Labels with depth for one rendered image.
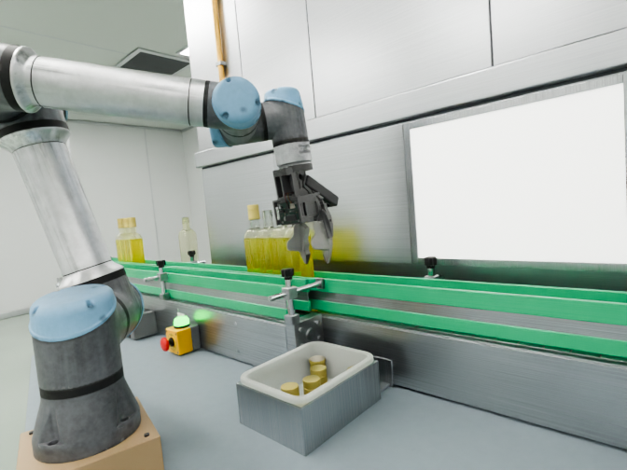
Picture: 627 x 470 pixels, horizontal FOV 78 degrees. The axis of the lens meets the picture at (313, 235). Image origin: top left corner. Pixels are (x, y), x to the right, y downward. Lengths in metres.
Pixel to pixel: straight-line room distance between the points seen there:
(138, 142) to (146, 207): 1.10
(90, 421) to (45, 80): 0.50
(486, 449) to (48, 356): 0.67
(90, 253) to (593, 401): 0.86
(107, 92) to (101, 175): 6.36
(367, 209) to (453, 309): 0.38
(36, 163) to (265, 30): 0.85
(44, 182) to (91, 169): 6.18
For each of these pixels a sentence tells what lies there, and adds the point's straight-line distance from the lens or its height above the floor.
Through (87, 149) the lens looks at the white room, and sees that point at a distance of 7.05.
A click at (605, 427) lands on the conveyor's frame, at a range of 0.77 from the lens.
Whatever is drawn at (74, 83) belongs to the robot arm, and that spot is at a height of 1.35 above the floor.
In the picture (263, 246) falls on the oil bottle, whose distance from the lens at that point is 1.12.
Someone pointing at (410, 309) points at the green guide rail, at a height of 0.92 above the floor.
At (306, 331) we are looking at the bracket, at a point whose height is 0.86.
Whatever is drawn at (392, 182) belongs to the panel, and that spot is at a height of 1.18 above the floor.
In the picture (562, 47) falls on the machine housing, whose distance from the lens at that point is 0.91.
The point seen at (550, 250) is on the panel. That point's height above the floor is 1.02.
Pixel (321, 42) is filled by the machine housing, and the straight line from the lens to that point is 1.24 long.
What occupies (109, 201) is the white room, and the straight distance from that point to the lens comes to 7.03.
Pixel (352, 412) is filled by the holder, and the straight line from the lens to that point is 0.78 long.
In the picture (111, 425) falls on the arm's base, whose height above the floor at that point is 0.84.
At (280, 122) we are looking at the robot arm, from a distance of 0.80.
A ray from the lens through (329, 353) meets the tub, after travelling 0.88.
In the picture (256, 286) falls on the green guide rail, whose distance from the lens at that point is 0.99.
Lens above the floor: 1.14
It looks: 4 degrees down
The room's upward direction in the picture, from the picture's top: 5 degrees counter-clockwise
